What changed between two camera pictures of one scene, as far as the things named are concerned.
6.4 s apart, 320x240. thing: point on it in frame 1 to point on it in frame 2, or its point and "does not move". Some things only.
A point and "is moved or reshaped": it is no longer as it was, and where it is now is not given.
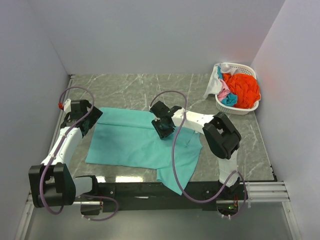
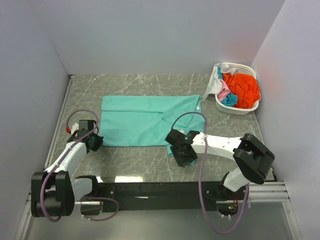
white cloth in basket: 214,84 does not move
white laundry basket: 242,69 does not move
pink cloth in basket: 224,92 does not move
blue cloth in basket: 231,100 does not move
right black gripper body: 163,131 to 180,157
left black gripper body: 92,117 to 97,141
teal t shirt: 127,138 is moved or reshaped
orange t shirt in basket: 245,87 does not move
